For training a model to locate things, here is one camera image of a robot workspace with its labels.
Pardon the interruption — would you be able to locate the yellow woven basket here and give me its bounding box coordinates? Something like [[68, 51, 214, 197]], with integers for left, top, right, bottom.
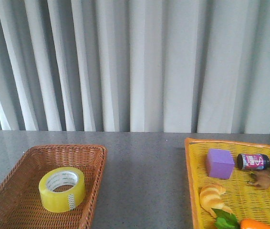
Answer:
[[185, 138, 270, 229]]

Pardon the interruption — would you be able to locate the toy orange carrot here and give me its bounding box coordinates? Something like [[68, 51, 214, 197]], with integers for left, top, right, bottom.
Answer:
[[212, 208, 270, 229]]

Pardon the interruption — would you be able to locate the yellow packing tape roll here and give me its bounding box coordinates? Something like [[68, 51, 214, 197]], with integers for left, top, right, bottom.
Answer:
[[39, 167, 86, 213]]

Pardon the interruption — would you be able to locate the small dark labelled bottle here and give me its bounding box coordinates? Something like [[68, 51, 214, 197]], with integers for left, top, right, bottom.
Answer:
[[237, 154, 270, 171]]

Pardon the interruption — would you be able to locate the brown wicker basket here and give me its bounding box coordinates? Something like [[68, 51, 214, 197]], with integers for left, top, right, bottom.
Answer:
[[0, 145, 108, 229]]

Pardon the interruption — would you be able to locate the white pleated curtain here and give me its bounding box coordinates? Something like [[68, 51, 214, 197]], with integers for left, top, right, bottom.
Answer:
[[0, 0, 270, 134]]

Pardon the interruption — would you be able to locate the purple foam cube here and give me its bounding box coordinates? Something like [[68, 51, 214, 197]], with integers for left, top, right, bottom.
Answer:
[[206, 148, 235, 179]]

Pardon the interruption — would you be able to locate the toy croissant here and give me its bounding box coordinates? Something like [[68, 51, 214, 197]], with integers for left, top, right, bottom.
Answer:
[[199, 183, 233, 218]]

